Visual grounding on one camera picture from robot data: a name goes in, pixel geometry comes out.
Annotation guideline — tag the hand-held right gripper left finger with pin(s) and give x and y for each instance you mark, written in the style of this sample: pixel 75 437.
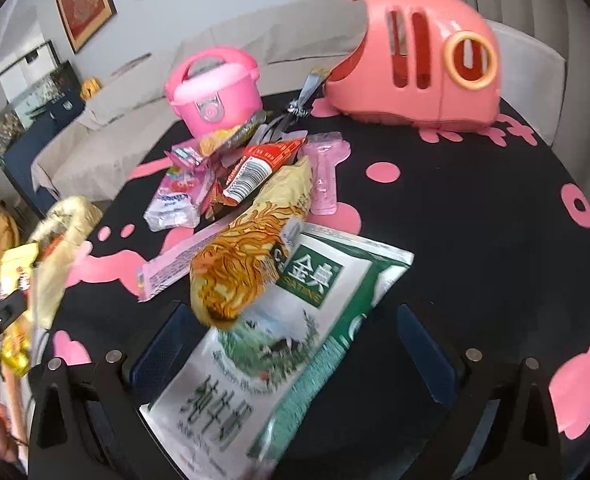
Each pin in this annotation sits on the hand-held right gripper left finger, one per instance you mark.
pixel 160 347

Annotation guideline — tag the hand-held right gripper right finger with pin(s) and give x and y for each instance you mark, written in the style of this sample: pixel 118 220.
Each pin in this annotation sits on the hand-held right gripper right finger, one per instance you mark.
pixel 420 342

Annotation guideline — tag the green white milk pouch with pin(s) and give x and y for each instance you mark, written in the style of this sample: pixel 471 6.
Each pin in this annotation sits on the green white milk pouch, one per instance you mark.
pixel 295 340

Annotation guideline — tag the bin with yellow bag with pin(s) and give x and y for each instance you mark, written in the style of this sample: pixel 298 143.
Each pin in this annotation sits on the bin with yellow bag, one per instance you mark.
pixel 70 215

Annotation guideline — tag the yellow noodle packet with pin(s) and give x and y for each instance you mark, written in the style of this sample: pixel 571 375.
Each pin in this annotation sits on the yellow noodle packet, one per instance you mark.
pixel 250 250

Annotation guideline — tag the clear plastic wrapper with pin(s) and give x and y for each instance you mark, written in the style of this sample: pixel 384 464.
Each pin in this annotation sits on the clear plastic wrapper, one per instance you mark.
pixel 325 175

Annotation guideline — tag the long pink wrapper strip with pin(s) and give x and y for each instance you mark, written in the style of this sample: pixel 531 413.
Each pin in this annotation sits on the long pink wrapper strip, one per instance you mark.
pixel 170 266

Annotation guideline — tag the black pink printed tablecloth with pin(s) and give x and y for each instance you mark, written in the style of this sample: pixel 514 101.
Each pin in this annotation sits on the black pink printed tablecloth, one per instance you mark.
pixel 450 240

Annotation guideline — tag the pink candy bag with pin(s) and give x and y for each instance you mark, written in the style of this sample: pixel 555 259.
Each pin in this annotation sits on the pink candy bag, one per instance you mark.
pixel 175 195

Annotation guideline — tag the red snack wrapper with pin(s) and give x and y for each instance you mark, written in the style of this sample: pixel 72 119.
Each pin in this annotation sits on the red snack wrapper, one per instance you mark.
pixel 257 165

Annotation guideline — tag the yellow orange snack wrapper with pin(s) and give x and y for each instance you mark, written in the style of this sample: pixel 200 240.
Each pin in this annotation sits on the yellow orange snack wrapper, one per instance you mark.
pixel 225 137

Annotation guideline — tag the glass fish tank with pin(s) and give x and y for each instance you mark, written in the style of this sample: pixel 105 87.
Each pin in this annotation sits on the glass fish tank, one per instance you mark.
pixel 25 100

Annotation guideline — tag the yellow plush toy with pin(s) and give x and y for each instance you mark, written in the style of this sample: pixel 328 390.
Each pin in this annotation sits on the yellow plush toy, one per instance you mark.
pixel 90 88

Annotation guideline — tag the beige covered sofa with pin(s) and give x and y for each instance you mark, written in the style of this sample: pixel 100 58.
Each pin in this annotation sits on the beige covered sofa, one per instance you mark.
pixel 140 95

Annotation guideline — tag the salmon pink toy carrier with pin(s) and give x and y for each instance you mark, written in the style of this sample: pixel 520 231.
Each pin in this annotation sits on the salmon pink toy carrier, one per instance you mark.
pixel 365 95

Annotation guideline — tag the pink toy rice cooker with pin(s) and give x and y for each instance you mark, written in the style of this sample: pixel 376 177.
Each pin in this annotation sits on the pink toy rice cooker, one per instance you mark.
pixel 215 95

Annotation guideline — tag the silver black wrapper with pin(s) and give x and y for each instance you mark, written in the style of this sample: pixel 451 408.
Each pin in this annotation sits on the silver black wrapper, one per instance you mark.
pixel 307 90

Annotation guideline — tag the red framed wall picture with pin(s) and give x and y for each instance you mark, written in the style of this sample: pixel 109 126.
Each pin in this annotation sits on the red framed wall picture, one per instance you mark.
pixel 82 7

